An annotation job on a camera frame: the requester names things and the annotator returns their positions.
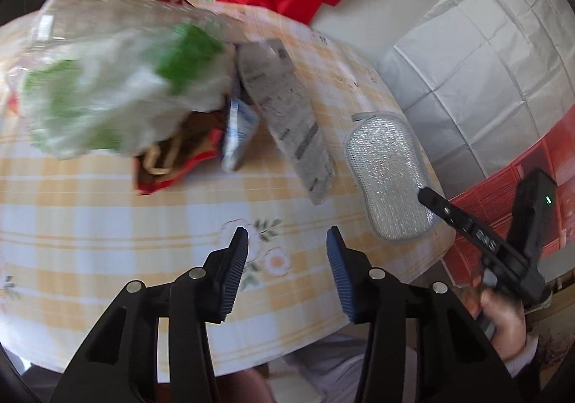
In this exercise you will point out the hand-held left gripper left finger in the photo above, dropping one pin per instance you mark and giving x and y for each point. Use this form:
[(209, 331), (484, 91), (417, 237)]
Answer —
[(236, 268)]

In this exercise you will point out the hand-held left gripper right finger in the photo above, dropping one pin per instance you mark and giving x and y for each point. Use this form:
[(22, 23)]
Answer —
[(339, 268)]

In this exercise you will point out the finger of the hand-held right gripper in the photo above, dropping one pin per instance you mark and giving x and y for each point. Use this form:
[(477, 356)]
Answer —
[(442, 207)]

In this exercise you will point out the red brown paper bag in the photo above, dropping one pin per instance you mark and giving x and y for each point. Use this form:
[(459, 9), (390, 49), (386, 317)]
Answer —
[(179, 151)]

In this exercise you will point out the blue white small packet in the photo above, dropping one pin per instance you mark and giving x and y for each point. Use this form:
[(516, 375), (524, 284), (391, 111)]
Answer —
[(238, 133)]

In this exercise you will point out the white printed paper strip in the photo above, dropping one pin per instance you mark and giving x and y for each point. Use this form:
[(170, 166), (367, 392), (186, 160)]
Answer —
[(287, 115)]

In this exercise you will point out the person's right forearm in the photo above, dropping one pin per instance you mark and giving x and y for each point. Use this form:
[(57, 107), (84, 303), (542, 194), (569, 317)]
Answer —
[(523, 358)]

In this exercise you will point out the person's right hand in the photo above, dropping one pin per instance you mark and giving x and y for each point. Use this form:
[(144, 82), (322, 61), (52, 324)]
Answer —
[(503, 317)]

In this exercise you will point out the silver scrub pad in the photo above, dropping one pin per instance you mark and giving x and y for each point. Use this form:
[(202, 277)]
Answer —
[(386, 174)]

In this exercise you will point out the person's leg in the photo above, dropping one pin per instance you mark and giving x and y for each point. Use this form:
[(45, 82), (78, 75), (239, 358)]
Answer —
[(323, 367)]

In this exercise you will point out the yellow checked tablecloth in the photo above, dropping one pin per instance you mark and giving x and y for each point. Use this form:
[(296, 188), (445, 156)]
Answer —
[(134, 223)]

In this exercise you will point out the white backdrop sheet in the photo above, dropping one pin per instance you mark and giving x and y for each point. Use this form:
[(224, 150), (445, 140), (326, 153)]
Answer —
[(485, 70)]

